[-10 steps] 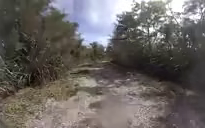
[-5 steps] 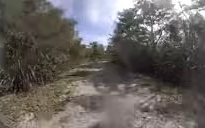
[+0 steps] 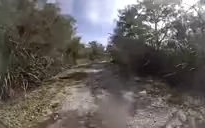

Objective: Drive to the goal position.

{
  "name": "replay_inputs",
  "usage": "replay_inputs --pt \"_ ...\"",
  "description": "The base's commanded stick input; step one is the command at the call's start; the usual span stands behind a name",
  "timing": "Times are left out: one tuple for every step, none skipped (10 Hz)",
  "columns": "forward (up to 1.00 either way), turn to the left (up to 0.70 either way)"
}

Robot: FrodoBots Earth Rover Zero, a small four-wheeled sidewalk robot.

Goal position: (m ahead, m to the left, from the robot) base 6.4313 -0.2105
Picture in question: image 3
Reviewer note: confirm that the distant trees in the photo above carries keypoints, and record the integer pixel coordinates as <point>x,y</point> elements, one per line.
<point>96,48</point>

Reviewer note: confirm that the brown dirt track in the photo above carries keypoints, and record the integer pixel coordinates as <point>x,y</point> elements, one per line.
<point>101,100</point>

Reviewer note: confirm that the row of trees and bushes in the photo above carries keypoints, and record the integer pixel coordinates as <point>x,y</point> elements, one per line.
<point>156,46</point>
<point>30,40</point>

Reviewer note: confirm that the dry grass verge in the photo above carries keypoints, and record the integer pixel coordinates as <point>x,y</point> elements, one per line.
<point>33,103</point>

